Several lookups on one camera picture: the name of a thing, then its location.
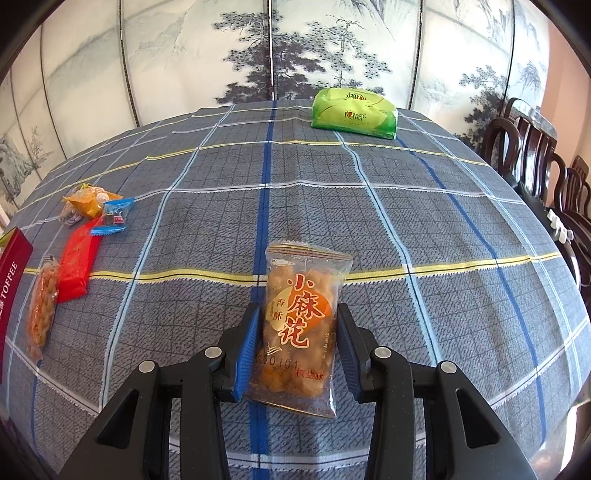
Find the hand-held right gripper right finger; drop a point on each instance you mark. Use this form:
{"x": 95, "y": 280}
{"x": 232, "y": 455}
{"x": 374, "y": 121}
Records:
{"x": 346, "y": 344}

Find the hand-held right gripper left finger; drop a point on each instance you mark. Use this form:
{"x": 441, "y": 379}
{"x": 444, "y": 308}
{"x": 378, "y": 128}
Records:
{"x": 247, "y": 344}

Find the clear fried dough twist packet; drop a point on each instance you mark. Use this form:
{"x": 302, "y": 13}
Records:
{"x": 295, "y": 314}

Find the blue candy packet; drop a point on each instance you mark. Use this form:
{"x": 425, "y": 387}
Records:
{"x": 113, "y": 217}

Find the clear orange cracker packet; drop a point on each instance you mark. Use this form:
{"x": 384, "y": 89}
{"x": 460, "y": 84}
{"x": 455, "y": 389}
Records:
{"x": 41, "y": 300}

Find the small grey snack packet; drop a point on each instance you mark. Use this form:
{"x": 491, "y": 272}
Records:
{"x": 68, "y": 218}

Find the dark red candy box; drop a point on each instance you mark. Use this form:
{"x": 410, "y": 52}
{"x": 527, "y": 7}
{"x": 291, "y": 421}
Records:
{"x": 11, "y": 286}

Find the red snack packet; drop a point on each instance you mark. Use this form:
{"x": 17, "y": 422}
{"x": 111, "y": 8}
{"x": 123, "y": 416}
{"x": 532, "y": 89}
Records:
{"x": 76, "y": 258}

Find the yellow snack packet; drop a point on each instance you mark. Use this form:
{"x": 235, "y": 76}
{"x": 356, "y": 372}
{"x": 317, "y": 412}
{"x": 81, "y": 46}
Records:
{"x": 87, "y": 203}

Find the green tissue pack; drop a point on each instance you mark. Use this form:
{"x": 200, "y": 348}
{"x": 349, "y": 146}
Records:
{"x": 353, "y": 115}

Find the dark wooden chair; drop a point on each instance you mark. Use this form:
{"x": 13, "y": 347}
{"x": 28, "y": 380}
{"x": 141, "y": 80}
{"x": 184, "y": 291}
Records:
{"x": 565, "y": 184}
{"x": 489, "y": 138}

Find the painted landscape folding screen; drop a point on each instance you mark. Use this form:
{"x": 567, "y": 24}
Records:
{"x": 161, "y": 55}

